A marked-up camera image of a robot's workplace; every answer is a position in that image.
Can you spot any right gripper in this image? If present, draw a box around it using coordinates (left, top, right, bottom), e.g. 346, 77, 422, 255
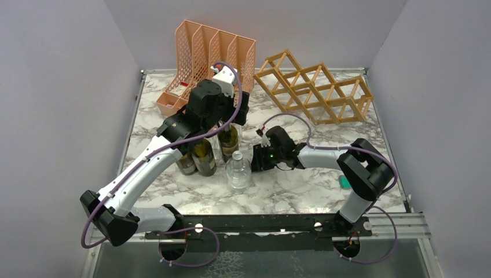
248, 143, 284, 173

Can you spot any dark wine bottle with label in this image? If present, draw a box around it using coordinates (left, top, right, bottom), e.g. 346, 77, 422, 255
217, 124, 239, 163

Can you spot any round clear bottle with cap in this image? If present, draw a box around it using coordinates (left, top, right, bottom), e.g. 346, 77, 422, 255
226, 151, 252, 191

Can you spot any wooden wine rack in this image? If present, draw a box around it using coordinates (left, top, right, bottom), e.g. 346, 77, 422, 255
254, 49, 373, 125

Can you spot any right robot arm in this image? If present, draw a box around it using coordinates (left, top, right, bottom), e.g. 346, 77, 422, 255
251, 126, 397, 236

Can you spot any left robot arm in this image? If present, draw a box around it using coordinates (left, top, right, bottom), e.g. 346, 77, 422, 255
80, 128, 217, 249

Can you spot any small clear glass bottle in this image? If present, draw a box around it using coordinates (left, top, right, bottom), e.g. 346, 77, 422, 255
206, 134, 222, 162

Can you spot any dark wine bottle far left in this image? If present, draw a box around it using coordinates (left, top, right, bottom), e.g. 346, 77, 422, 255
176, 151, 197, 175

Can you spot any pink plastic file organizer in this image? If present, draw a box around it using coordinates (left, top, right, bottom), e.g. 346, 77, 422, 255
156, 20, 256, 116

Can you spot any green sponge block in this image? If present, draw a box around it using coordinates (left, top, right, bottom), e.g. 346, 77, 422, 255
338, 175, 351, 190

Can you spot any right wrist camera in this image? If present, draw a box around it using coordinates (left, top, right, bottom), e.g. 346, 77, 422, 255
256, 127, 271, 147

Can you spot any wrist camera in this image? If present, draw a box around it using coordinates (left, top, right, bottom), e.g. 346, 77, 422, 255
256, 127, 271, 147
210, 66, 237, 97

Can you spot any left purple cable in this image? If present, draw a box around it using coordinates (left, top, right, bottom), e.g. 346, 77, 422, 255
80, 61, 243, 250

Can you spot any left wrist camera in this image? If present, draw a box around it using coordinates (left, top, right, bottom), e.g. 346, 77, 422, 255
210, 66, 237, 97

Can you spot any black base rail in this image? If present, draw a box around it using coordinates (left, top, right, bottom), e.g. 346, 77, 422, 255
145, 213, 372, 253

